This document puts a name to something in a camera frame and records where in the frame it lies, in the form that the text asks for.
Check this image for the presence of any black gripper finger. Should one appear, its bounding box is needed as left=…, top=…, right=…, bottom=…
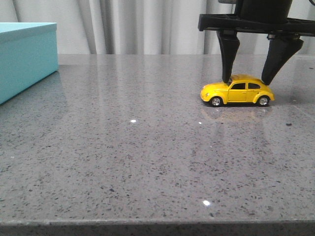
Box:
left=217, top=30, right=240, bottom=83
left=261, top=35, right=304, bottom=85

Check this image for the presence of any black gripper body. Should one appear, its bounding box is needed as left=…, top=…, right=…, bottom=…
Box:
left=198, top=0, right=315, bottom=37

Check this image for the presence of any yellow toy beetle car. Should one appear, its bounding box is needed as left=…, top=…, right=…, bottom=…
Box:
left=200, top=74, right=275, bottom=107

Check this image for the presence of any light blue box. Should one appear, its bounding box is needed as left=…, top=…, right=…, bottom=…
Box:
left=0, top=22, right=59, bottom=103

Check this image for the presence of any white curtain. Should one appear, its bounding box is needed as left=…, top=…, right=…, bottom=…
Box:
left=0, top=0, right=315, bottom=56

